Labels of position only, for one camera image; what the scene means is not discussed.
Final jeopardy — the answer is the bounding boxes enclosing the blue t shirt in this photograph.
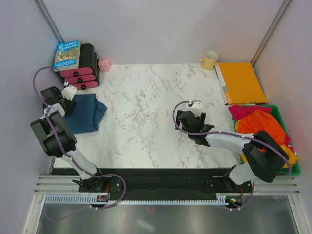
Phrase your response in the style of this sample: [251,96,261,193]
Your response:
[64,94,107,134]

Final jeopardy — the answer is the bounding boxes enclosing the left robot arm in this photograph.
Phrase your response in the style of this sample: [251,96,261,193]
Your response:
[30,85,107,192]

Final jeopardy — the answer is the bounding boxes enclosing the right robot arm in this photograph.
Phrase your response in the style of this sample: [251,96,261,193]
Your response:
[173,110,290,192]

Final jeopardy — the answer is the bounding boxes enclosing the magenta t shirt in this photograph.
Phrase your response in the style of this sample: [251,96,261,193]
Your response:
[229,105,295,152]

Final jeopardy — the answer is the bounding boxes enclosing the white board under folder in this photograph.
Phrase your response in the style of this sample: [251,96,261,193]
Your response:
[215,63,231,105]

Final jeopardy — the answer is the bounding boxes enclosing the black pink organizer rack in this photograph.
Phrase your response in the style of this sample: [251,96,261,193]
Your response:
[58,43,100,90]

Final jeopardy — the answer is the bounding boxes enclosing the blue treehouse book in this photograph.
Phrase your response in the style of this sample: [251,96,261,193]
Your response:
[53,40,81,72]

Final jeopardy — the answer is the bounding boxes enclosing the orange folder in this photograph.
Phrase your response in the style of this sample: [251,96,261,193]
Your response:
[219,62,268,105]

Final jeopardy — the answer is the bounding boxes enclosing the yellow mug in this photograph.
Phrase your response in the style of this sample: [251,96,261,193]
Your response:
[199,51,218,71]

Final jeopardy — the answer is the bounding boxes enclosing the orange t shirt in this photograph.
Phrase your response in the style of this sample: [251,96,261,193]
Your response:
[235,110,290,145]

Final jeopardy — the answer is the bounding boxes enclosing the small pink box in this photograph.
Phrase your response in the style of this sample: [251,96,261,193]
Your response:
[98,58,111,72]

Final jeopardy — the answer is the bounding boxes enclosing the yellow t shirt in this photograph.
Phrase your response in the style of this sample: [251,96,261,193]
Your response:
[235,120,298,168]

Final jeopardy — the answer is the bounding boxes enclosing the green plastic bin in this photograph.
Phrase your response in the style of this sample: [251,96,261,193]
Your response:
[231,105,300,176]

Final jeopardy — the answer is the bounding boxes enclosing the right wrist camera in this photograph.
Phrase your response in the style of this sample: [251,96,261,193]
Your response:
[188,100,203,117]

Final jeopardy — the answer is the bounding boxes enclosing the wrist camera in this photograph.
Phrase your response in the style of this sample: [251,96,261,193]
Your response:
[188,100,203,117]
[61,81,77,101]

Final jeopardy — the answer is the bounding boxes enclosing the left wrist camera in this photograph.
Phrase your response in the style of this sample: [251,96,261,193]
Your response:
[61,81,77,101]

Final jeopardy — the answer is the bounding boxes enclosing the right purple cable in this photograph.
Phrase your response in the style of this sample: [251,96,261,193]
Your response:
[172,100,293,212]

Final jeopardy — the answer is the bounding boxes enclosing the white slotted cable duct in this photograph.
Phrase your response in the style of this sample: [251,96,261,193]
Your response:
[44,195,230,205]

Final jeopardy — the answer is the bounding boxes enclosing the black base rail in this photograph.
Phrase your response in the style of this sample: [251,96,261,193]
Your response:
[76,168,252,200]

